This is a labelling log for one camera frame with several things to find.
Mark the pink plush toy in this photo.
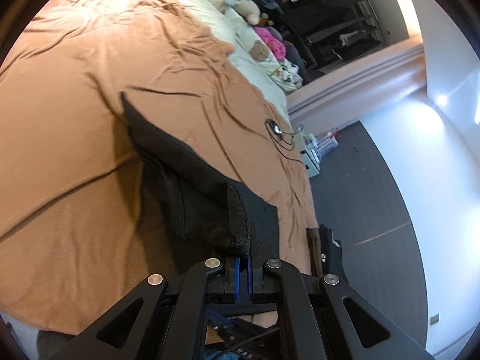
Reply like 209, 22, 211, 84
255, 26, 287, 59

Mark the black device with cable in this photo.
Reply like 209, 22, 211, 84
262, 118, 304, 166

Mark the black white spotted cloth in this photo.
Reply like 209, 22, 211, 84
275, 60, 304, 94

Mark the black sleeveless shirt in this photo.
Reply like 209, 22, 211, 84
120, 92, 280, 257

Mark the orange blanket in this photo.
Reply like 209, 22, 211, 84
0, 0, 316, 336

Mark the white nightstand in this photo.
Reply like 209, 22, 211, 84
296, 124, 323, 179

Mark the cream bear print pillow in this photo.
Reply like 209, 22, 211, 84
234, 26, 286, 83

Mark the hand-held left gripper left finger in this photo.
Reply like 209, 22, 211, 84
49, 257, 241, 360

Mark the pink wire rack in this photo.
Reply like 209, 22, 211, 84
315, 127, 340, 154

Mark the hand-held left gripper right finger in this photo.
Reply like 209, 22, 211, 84
246, 221, 436, 360

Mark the cream plush toy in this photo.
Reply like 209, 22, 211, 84
210, 0, 261, 25

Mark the pile of dark clothes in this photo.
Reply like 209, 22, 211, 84
317, 224, 344, 276

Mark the dark hanging coat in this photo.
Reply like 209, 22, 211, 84
281, 0, 366, 36

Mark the pink curtain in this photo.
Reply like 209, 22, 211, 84
287, 41, 428, 128

